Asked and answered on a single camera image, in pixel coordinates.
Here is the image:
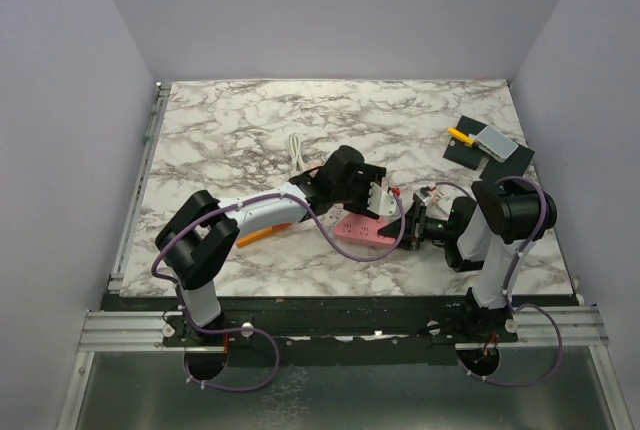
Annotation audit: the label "white grey network switch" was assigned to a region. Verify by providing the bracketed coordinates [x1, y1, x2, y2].
[474, 126, 519, 163]

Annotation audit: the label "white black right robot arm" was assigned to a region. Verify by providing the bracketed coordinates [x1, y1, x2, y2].
[378, 176, 557, 341]

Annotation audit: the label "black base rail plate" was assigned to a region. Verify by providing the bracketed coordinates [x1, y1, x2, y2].
[86, 295, 517, 376]

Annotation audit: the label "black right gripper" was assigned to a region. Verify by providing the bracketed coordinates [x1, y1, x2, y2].
[379, 201, 457, 251]

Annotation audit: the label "orange power strip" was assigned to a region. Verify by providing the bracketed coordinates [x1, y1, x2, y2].
[235, 223, 291, 248]

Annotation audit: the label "aluminium frame rail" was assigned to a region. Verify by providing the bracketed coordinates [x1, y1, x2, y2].
[54, 80, 640, 430]

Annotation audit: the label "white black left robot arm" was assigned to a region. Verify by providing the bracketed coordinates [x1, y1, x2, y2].
[152, 145, 398, 345]

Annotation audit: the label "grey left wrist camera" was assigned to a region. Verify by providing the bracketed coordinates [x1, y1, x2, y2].
[367, 182, 398, 218]

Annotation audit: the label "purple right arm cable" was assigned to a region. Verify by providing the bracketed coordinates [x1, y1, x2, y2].
[432, 175, 565, 387]

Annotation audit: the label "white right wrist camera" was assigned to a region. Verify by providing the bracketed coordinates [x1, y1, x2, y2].
[413, 186, 444, 210]

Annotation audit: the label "white power cable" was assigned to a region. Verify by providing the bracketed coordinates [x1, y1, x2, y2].
[287, 132, 309, 174]

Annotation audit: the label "pink triangular power strip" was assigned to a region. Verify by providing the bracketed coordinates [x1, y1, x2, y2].
[333, 213, 396, 248]

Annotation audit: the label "black flat box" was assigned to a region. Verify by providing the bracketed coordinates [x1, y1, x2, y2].
[480, 145, 535, 183]

